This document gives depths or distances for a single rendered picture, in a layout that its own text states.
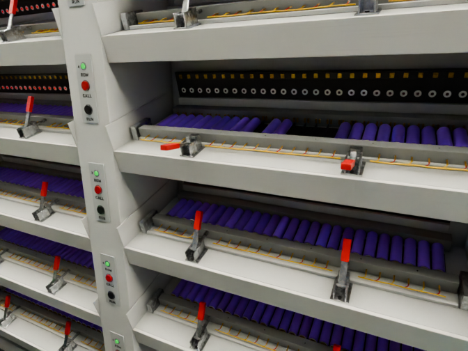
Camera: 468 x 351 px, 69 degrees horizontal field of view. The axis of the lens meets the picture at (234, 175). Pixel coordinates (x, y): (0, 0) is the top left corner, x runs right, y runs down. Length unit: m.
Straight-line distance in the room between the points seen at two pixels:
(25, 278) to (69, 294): 0.17
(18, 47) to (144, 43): 0.32
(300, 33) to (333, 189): 0.21
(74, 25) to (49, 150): 0.27
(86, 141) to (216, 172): 0.29
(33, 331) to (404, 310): 1.03
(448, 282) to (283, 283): 0.24
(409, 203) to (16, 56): 0.77
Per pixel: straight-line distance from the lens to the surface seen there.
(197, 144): 0.59
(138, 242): 0.74
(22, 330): 1.29
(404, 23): 0.47
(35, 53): 0.81
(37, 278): 1.11
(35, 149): 0.86
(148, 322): 0.85
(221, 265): 0.64
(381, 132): 0.57
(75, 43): 0.71
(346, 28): 0.47
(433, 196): 0.49
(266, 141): 0.55
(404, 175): 0.50
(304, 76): 0.65
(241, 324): 0.76
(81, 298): 0.97
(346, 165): 0.42
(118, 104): 0.68
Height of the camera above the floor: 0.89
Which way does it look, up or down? 16 degrees down
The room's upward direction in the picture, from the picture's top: straight up
